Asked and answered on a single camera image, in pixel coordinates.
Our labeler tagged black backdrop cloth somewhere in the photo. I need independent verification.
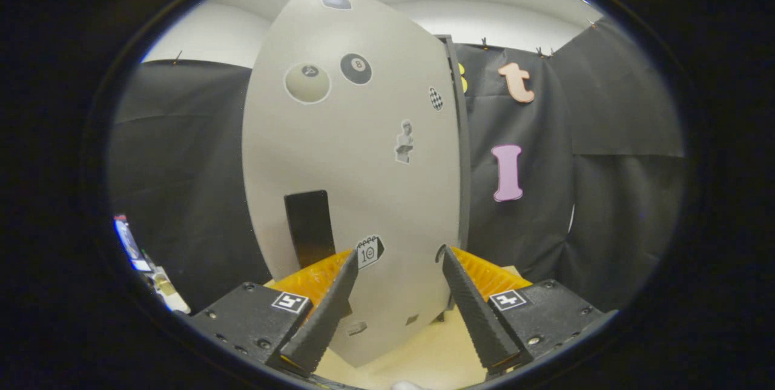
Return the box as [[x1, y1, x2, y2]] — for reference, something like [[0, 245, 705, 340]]
[[108, 18, 688, 312]]

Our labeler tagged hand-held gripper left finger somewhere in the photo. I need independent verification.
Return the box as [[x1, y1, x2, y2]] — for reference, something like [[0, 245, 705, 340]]
[[182, 248, 359, 377]]

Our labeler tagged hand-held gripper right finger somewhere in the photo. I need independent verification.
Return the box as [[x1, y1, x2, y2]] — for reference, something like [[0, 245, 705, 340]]
[[441, 244, 618, 375]]

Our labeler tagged white and blue equipment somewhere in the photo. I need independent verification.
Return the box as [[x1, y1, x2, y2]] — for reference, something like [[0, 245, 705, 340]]
[[113, 214, 191, 313]]

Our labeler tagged black cabinet door handle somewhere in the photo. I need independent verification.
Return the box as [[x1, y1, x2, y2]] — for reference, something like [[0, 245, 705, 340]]
[[285, 190, 337, 269]]

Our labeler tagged grey shoe cabinet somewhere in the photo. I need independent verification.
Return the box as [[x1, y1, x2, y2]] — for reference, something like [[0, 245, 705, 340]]
[[436, 35, 473, 321]]

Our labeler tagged grey shoe cabinet door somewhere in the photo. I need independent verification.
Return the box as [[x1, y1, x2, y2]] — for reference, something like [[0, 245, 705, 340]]
[[241, 0, 464, 368]]

